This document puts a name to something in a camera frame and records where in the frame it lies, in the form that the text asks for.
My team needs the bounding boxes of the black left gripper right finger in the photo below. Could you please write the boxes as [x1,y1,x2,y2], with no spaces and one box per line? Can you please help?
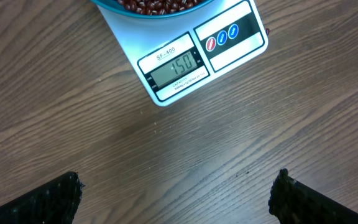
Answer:
[268,169,358,224]

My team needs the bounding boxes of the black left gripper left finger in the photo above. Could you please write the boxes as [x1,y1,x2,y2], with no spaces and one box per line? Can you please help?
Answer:
[0,171,84,224]

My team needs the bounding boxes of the white digital kitchen scale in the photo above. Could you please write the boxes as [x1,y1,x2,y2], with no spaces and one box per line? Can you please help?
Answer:
[97,0,269,106]

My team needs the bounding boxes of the teal plastic bowl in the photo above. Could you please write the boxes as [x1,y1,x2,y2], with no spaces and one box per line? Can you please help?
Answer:
[91,0,213,19]

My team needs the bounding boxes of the red beans in bowl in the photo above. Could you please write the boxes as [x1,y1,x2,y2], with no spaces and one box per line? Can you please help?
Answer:
[116,0,204,16]

